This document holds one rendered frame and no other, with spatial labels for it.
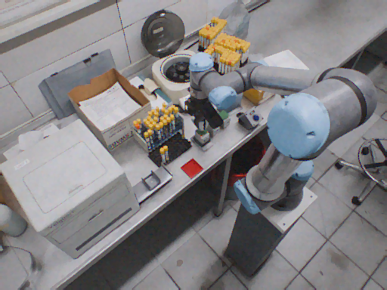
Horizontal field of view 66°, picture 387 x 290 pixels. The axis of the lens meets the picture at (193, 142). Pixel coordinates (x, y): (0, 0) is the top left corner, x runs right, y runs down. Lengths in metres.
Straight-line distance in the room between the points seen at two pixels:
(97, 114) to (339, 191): 1.72
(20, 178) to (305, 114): 0.79
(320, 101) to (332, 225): 1.71
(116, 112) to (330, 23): 1.38
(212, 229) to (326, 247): 0.73
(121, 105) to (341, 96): 1.00
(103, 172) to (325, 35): 1.50
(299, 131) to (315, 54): 1.27
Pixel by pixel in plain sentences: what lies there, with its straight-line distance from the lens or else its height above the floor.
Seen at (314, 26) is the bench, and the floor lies 0.87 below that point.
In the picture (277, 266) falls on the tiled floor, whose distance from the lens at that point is 2.04.
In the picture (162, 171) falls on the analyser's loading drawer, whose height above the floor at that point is 0.92.
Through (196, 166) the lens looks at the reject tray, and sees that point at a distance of 1.23.
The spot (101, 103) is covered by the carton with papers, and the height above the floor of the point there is 0.94.
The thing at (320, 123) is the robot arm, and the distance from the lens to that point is 0.57.
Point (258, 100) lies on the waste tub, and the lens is 1.42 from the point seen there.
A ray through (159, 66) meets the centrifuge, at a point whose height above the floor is 0.99.
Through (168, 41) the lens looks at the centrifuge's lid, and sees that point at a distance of 1.56.
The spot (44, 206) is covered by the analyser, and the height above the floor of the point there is 1.18.
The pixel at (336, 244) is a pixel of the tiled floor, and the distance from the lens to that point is 2.21.
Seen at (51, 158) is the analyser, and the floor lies 1.17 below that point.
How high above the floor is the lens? 1.94
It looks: 55 degrees down
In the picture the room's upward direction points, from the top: 1 degrees counter-clockwise
